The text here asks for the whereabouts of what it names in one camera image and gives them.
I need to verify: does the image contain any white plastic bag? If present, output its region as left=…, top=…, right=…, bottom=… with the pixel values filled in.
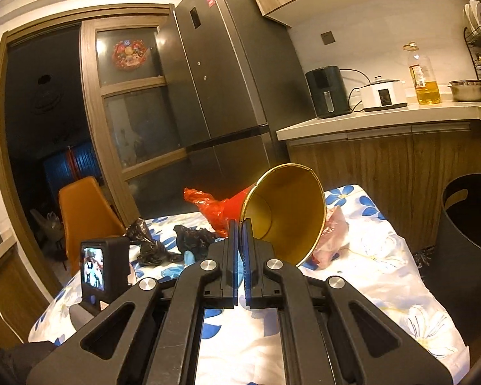
left=32, top=209, right=65, bottom=245

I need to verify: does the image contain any orange chair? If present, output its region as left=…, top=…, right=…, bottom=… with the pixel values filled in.
left=58, top=176, right=127, bottom=277

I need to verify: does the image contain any wooden base cabinet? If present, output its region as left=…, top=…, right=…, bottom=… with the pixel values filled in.
left=286, top=120, right=481, bottom=257

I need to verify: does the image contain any black trash bin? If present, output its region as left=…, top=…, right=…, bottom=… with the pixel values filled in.
left=437, top=173, right=481, bottom=349

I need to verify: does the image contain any black air fryer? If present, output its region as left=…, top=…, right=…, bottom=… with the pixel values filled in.
left=305, top=66, right=351, bottom=119

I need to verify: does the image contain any blue ribbed object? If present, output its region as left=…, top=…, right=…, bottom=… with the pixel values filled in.
left=44, top=142, right=99, bottom=183

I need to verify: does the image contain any wooden side cabinet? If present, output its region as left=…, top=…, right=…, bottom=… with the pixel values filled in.
left=0, top=233, right=61, bottom=349

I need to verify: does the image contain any black power cable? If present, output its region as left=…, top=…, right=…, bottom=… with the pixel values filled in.
left=341, top=68, right=371, bottom=113

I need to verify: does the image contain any white kitchen countertop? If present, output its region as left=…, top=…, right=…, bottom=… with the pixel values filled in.
left=276, top=100, right=481, bottom=142

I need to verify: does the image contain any red round door decoration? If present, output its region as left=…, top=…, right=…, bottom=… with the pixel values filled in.
left=111, top=39, right=149, bottom=71

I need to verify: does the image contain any cooking oil bottle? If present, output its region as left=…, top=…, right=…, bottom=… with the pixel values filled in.
left=403, top=42, right=442, bottom=106

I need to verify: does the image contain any wooden glass sliding door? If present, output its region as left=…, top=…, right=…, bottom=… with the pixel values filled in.
left=79, top=16, right=189, bottom=225

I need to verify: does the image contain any black wire dish rack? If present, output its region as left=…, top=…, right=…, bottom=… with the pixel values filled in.
left=463, top=24, right=481, bottom=101

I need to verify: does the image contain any wooden door frame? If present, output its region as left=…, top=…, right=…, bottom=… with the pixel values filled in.
left=0, top=3, right=176, bottom=289

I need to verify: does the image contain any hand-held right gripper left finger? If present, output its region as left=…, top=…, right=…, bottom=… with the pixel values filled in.
left=26, top=220, right=241, bottom=385

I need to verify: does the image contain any black plastic bag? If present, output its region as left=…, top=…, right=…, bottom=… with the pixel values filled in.
left=413, top=245, right=442, bottom=285
left=173, top=225, right=227, bottom=261
left=126, top=217, right=181, bottom=266

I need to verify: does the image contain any red plastic bag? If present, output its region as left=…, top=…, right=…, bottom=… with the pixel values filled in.
left=183, top=187, right=230, bottom=238

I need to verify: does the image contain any grey refrigerator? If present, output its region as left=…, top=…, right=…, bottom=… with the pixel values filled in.
left=154, top=0, right=313, bottom=225

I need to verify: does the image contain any white rice cooker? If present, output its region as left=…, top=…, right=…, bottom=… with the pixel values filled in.
left=359, top=75, right=409, bottom=112

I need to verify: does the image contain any red and gold paper cup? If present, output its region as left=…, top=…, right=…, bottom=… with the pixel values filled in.
left=222, top=163, right=327, bottom=267

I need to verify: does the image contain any pink plastic bag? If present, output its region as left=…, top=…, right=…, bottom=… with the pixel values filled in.
left=310, top=206, right=361, bottom=269

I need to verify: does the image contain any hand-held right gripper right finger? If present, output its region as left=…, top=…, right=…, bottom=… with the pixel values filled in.
left=242, top=219, right=453, bottom=385

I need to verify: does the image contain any blue floral tablecloth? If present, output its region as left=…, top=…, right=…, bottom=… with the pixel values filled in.
left=28, top=184, right=471, bottom=385

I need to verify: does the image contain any stainless steel pot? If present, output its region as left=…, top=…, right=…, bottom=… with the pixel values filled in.
left=448, top=80, right=481, bottom=102

